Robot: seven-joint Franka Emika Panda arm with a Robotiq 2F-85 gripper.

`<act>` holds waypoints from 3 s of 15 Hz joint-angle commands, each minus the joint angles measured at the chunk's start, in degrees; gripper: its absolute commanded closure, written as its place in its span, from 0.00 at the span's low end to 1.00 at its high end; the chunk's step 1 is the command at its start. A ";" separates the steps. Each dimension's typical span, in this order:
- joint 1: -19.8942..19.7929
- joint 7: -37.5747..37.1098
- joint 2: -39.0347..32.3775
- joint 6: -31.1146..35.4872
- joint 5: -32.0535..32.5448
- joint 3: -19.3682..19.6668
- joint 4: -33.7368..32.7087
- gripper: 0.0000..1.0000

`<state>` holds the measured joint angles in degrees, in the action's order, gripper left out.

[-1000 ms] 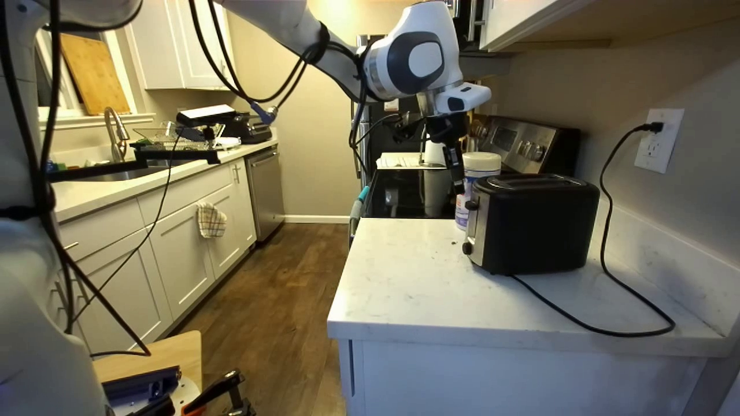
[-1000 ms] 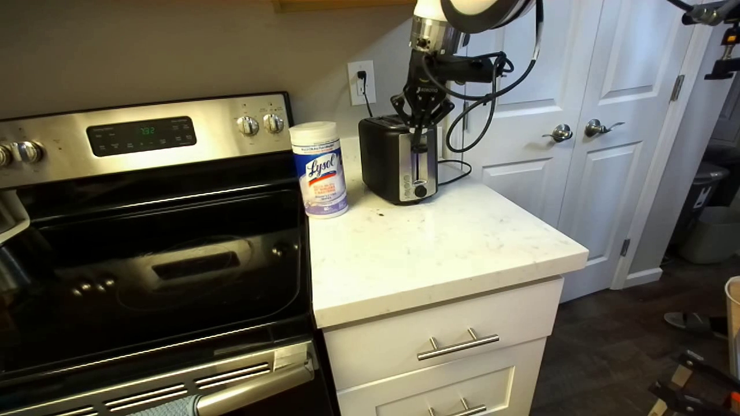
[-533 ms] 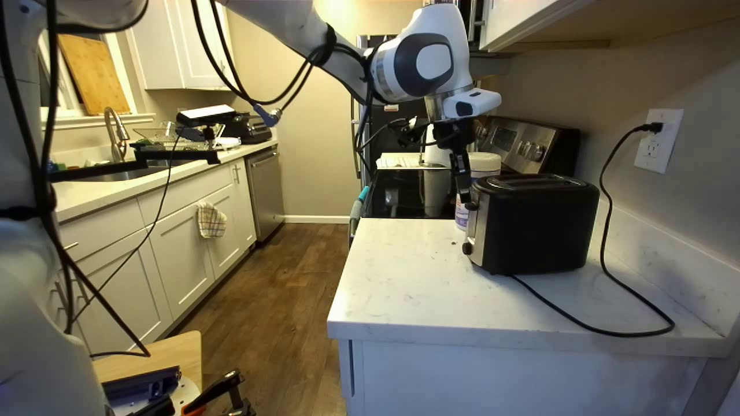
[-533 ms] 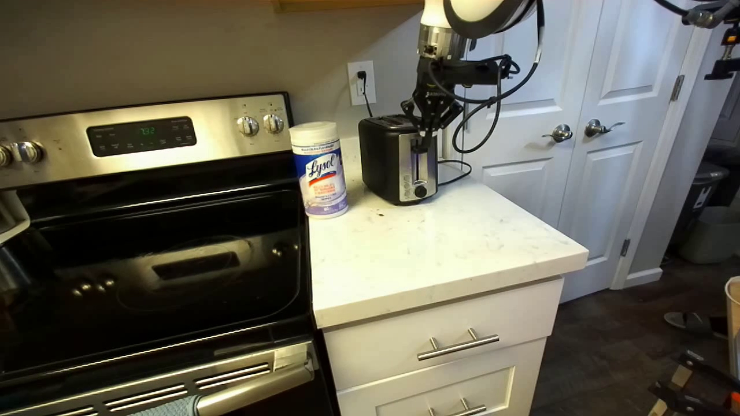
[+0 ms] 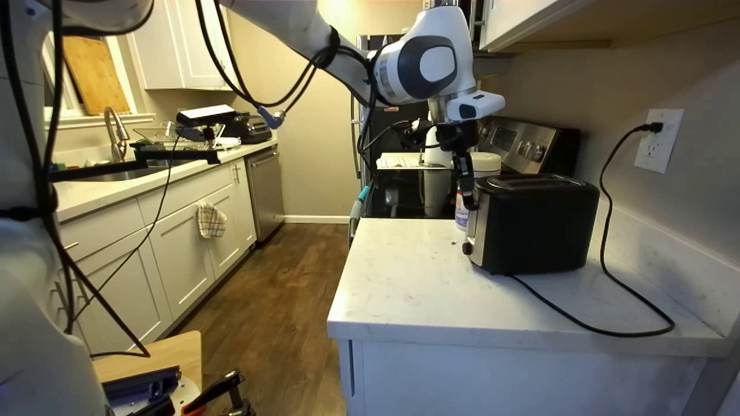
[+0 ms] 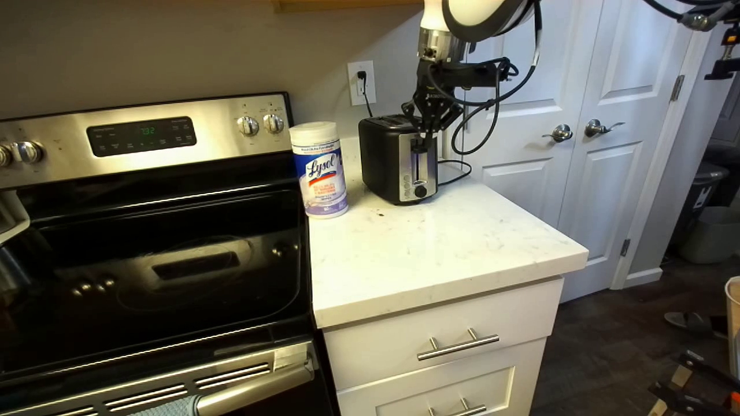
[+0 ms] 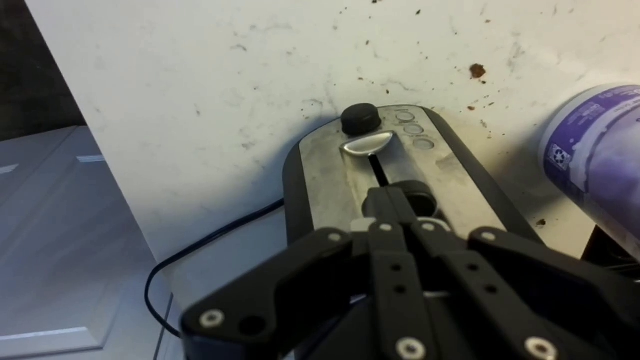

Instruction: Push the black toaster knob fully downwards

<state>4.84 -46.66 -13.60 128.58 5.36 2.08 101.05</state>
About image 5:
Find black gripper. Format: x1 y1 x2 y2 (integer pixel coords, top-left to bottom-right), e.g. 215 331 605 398
434 118 480 213

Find black two-slot toaster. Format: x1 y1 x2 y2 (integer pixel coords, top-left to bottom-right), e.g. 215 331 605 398
461 170 602 276

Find stainless steel stove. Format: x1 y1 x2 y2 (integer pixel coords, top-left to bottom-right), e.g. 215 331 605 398
360 113 582 222

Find black refrigerator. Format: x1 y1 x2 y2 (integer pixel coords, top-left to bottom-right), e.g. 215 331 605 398
353 31 434 173

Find stainless steel dishwasher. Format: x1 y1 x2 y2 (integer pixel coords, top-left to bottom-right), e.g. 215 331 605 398
243 146 286 247

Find white island base cabinet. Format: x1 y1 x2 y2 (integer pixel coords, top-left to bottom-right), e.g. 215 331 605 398
329 321 740 416

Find white overhead cabinet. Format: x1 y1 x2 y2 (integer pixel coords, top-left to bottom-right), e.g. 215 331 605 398
477 0 740 54

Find white hanging pot holder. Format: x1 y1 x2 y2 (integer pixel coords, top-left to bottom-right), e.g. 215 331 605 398
193 200 229 242

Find black countertop appliance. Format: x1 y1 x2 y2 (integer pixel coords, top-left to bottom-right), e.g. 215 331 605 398
174 102 273 148

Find white lower kitchen cabinets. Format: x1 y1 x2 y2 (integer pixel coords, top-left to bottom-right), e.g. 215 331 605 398
41 157 262 357

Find red and black clamp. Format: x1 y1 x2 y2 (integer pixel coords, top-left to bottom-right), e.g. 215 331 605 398
178 368 257 416

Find black horizontal mounting bar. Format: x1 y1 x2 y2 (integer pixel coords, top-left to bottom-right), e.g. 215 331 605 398
45 146 222 185

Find metal kitchen faucet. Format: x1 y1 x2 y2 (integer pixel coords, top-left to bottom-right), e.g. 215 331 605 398
101 105 134 164

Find light wooden board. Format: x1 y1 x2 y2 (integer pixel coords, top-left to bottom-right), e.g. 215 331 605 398
91 331 205 410

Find blue plastic object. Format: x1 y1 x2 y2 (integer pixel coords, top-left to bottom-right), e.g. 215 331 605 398
99 364 185 416

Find wooden cutting board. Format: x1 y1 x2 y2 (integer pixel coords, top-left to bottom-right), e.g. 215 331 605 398
58 34 134 118

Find black toaster power cord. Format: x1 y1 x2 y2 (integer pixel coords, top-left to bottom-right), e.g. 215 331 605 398
510 120 677 339

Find white wall outlet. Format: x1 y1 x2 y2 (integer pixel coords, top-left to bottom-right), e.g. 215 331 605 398
632 105 686 176

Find white upper wall cabinet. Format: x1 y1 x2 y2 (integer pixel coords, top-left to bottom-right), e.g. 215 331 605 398
123 0 243 95

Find thin black hanging cable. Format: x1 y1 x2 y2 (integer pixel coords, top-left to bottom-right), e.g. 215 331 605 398
62 157 178 338

